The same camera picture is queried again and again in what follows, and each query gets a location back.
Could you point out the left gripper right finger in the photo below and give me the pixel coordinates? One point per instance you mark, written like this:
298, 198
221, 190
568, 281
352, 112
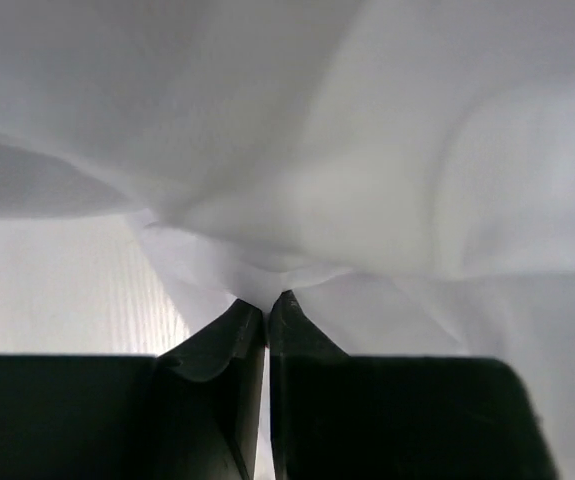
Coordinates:
338, 416

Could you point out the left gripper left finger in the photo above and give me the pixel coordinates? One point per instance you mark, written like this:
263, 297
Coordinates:
191, 413

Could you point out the white t shirt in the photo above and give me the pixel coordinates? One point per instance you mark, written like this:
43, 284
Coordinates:
406, 168

